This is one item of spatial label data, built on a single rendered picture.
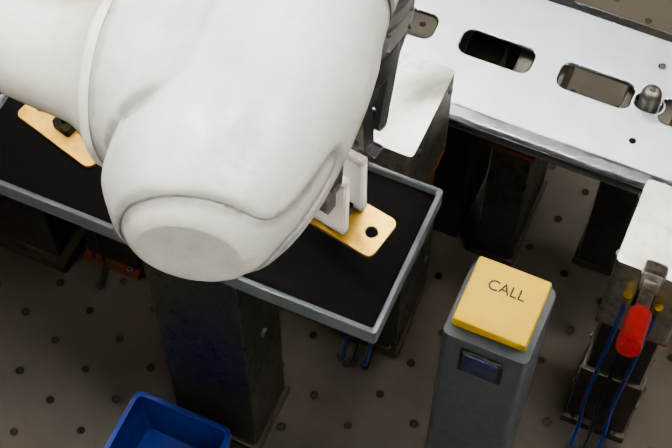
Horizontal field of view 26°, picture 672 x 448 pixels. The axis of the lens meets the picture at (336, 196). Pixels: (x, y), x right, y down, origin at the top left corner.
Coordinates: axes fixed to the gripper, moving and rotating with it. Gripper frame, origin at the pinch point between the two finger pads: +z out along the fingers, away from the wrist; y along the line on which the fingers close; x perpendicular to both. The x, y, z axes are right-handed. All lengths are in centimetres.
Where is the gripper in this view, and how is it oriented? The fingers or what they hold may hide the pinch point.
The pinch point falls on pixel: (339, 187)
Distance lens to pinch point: 106.5
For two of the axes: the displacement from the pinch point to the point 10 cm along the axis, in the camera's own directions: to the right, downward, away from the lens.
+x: -8.3, -4.9, 2.8
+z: 0.0, 5.1, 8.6
